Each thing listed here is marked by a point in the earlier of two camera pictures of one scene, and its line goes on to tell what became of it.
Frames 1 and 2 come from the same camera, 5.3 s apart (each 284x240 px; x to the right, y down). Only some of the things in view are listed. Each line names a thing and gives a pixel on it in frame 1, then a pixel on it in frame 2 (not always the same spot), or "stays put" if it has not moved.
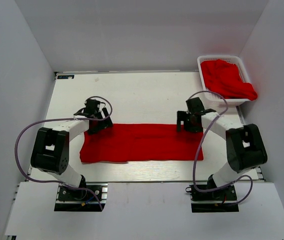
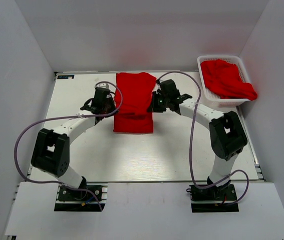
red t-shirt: x=120 y=143 to x=136 y=89
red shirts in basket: x=223 y=78 stays put
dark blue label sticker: x=65 y=76 stays put
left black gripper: x=103 y=125 to x=111 y=101
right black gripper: x=183 y=116 to x=154 y=105
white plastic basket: x=235 y=59 stays put
